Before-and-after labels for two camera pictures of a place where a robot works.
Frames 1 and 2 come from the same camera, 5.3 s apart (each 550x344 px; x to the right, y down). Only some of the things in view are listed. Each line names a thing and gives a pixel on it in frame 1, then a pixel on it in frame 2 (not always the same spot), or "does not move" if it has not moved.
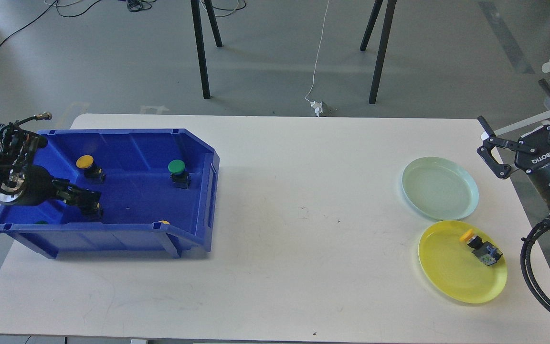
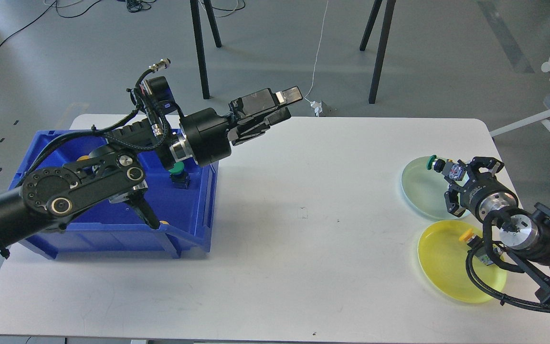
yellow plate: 449,263 does not move
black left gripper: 34,186 -> 207,134
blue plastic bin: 157,188 does not move
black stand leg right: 387,26 does not move
